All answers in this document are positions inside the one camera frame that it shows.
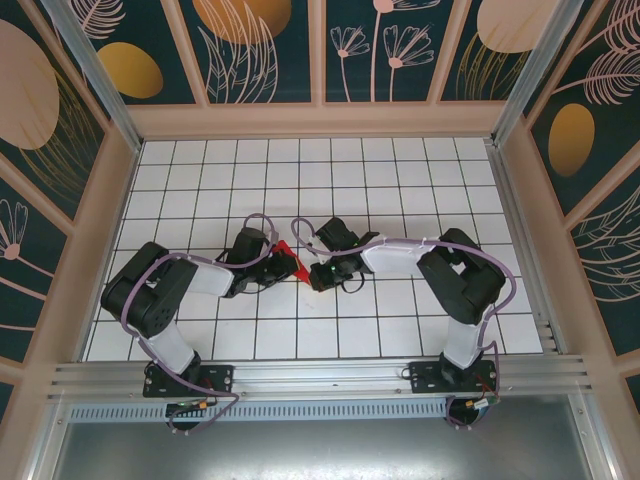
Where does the red cloth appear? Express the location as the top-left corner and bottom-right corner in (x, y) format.
(272, 239), (314, 287)

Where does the grey sheet metal panel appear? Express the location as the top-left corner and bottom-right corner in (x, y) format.
(24, 418), (616, 480)

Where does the small circuit board with connector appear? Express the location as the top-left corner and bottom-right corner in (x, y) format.
(167, 398), (214, 416)
(464, 394), (503, 414)

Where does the right gripper thin black cable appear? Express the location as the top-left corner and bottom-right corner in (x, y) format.
(338, 274), (367, 296)

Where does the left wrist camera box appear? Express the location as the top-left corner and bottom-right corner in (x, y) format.
(232, 227), (275, 264)

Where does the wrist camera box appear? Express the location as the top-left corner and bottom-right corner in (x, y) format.
(232, 227), (275, 264)
(316, 217), (360, 253)

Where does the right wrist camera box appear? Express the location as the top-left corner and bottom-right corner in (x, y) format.
(316, 217), (360, 253)

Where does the long aluminium mounting rail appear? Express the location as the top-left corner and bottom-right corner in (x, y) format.
(47, 353), (594, 405)

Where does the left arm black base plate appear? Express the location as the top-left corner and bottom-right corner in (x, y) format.
(143, 363), (236, 399)

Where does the slotted grey cable tray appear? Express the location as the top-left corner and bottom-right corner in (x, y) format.
(67, 399), (451, 422)

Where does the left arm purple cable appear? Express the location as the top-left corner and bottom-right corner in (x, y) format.
(121, 213), (280, 435)

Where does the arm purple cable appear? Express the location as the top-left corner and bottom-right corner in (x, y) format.
(121, 213), (280, 435)
(290, 215), (516, 431)

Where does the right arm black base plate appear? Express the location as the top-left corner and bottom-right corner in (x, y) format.
(408, 359), (501, 396)

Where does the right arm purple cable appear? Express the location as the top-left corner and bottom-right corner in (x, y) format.
(290, 215), (516, 431)

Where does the aluminium side rail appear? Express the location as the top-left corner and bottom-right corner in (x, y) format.
(485, 138), (569, 357)

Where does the wall panel with pink flowers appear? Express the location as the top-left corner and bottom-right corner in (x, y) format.
(323, 0), (464, 105)

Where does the wall panel with large leaves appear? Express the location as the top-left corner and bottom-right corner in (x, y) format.
(177, 0), (321, 105)

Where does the wall panel with single flower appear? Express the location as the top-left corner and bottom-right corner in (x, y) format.
(0, 153), (76, 364)

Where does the wall panel with pale circle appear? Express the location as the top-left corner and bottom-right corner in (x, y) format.
(438, 0), (569, 104)

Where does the wall panel with orange oval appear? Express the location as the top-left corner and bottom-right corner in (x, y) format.
(64, 0), (207, 106)

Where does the aluminium corner post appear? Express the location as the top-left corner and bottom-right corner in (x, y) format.
(42, 0), (145, 154)
(489, 0), (586, 147)

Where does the wall panel with outlined leaves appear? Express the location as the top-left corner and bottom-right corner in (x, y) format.
(563, 182), (640, 357)

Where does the wall panel with gold lines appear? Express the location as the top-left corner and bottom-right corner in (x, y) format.
(0, 0), (112, 225)

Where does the wall panel with feather print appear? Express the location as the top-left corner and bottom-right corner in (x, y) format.
(522, 0), (640, 217)

